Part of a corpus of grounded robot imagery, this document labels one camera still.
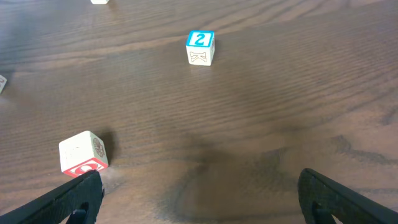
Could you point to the blue number 2 block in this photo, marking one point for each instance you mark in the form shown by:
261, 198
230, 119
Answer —
200, 46

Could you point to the white block red side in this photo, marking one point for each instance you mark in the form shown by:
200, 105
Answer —
81, 153

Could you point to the blue picture block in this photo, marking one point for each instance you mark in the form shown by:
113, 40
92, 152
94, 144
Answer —
3, 82

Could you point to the blue letter P block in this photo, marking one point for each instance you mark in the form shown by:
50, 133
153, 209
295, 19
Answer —
99, 1

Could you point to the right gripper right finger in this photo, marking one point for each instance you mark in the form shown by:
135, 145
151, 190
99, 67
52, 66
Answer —
322, 200

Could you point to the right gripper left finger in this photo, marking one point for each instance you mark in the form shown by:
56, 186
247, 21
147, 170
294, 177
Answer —
77, 201

